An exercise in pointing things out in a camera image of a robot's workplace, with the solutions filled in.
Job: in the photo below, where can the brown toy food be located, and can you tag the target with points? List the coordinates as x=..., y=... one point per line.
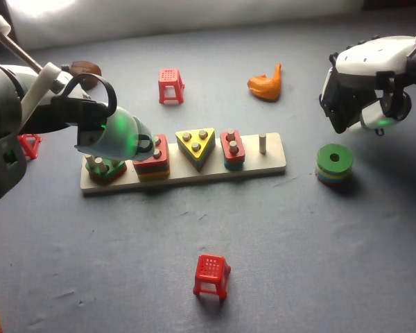
x=86, y=67

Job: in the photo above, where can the orange toy roast chicken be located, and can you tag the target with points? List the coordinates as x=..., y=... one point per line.
x=267, y=86

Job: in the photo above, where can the yellow triangle block stack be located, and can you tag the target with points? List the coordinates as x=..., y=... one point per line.
x=197, y=159

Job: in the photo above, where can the red oblong block stack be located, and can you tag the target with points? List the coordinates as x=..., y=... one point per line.
x=233, y=161

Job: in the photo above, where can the white backdrop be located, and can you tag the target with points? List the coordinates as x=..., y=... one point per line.
x=159, y=17

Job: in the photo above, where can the red plastic toy stool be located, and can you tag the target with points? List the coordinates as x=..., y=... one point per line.
x=211, y=267
x=170, y=76
x=29, y=138

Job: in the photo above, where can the wooden peg sorting board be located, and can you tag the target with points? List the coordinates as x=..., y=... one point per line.
x=256, y=163

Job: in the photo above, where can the grey table cloth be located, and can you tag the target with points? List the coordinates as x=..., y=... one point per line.
x=298, y=243

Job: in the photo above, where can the green cross block stack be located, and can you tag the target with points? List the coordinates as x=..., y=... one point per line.
x=116, y=171

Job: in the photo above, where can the red square block stack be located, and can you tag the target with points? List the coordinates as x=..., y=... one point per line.
x=152, y=170

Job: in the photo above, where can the coloured rings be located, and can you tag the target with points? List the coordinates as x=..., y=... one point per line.
x=324, y=159

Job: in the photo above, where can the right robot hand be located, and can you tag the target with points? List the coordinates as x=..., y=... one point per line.
x=371, y=55

